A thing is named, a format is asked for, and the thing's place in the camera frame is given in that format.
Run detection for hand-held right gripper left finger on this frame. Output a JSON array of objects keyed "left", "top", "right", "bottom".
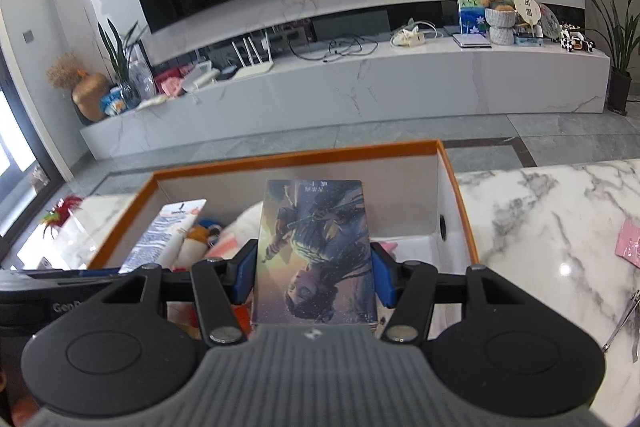
[{"left": 102, "top": 241, "right": 258, "bottom": 348}]

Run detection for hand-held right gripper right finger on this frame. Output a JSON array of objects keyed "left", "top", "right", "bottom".
[{"left": 370, "top": 244, "right": 528, "bottom": 344}]

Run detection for brown bear plush blue outfit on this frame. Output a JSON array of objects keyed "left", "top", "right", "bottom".
[{"left": 175, "top": 218, "right": 226, "bottom": 270}]

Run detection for illustrated card box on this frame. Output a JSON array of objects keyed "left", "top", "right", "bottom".
[{"left": 250, "top": 179, "right": 380, "bottom": 334}]

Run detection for white squeeze tube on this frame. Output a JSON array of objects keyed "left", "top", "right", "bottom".
[{"left": 118, "top": 199, "right": 208, "bottom": 276}]

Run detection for orange cardboard box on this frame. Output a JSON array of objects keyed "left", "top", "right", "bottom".
[{"left": 87, "top": 139, "right": 480, "bottom": 323}]

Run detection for red feather toy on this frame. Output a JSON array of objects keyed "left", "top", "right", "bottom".
[{"left": 42, "top": 196, "right": 84, "bottom": 239}]

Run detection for white marble tv console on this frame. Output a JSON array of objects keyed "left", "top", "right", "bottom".
[{"left": 80, "top": 39, "right": 612, "bottom": 160}]

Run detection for pink packet on console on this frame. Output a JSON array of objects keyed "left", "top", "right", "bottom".
[{"left": 155, "top": 74, "right": 184, "bottom": 98}]

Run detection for white router with antennas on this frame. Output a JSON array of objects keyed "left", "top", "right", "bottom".
[{"left": 231, "top": 34, "right": 277, "bottom": 80}]

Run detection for blue snack bag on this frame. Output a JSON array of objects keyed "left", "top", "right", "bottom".
[{"left": 100, "top": 88, "right": 127, "bottom": 116}]

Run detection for gold vase with dried flowers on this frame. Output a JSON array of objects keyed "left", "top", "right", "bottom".
[{"left": 46, "top": 53, "right": 112, "bottom": 124}]

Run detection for metal nail clippers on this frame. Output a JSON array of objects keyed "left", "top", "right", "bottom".
[{"left": 601, "top": 291, "right": 640, "bottom": 363}]

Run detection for green plant in glass vase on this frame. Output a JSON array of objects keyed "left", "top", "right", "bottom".
[{"left": 97, "top": 19, "right": 153, "bottom": 108}]

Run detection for pink foil packet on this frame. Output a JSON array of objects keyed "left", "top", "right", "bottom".
[{"left": 616, "top": 219, "right": 640, "bottom": 268}]

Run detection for flat white laptop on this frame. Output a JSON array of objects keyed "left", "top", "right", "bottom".
[{"left": 452, "top": 32, "right": 494, "bottom": 50}]

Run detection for green flower painting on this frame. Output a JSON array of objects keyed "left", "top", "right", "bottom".
[{"left": 456, "top": 0, "right": 531, "bottom": 38}]

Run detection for tall green potted plant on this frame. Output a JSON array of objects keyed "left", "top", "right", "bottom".
[{"left": 575, "top": 0, "right": 640, "bottom": 116}]

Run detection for round white paper fan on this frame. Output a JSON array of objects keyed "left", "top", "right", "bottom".
[{"left": 514, "top": 0, "right": 544, "bottom": 39}]

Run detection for patterned round fan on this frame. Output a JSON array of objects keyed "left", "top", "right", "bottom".
[{"left": 540, "top": 3, "right": 564, "bottom": 40}]

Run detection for black cable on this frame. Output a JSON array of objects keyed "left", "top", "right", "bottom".
[{"left": 290, "top": 34, "right": 381, "bottom": 64}]

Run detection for small white device with cable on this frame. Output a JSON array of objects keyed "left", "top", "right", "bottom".
[{"left": 391, "top": 21, "right": 442, "bottom": 48}]

